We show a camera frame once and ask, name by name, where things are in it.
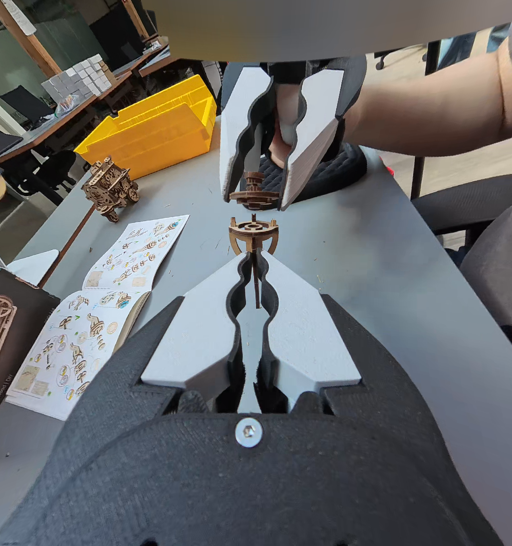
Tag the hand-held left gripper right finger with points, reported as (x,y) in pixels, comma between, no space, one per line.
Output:
(311,341)

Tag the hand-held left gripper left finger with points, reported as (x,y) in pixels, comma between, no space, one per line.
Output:
(187,341)

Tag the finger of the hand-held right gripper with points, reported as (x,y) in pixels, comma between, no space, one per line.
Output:
(239,106)
(320,111)

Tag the wooden gear stack part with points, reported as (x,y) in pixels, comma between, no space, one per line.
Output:
(254,195)

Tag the person's right forearm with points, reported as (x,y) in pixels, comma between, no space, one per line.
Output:
(431,111)

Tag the assembled wooden model vehicle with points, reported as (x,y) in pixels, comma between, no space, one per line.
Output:
(111,187)

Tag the black model kit box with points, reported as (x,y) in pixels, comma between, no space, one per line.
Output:
(8,324)

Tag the person's right hand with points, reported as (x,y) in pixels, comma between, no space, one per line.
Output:
(279,153)

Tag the yellow storage bin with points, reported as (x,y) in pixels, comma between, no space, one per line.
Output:
(183,91)
(153,149)

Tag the black quilted wrist rest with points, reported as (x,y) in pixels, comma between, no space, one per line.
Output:
(328,175)

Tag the small red object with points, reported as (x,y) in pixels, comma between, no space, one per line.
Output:
(390,170)

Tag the open instruction booklet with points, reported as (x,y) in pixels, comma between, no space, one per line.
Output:
(123,273)

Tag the black office chair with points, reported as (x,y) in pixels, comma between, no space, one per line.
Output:
(47,170)
(452,204)

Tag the stack of small white boxes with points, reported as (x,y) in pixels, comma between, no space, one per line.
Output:
(79,79)

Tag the white paper sheet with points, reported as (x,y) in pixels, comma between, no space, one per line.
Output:
(34,266)

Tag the wooden workbench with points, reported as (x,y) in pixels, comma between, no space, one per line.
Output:
(68,121)

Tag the clear plastic bag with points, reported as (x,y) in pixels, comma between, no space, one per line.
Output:
(66,105)

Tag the black monitor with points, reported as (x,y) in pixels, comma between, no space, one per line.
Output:
(25,102)

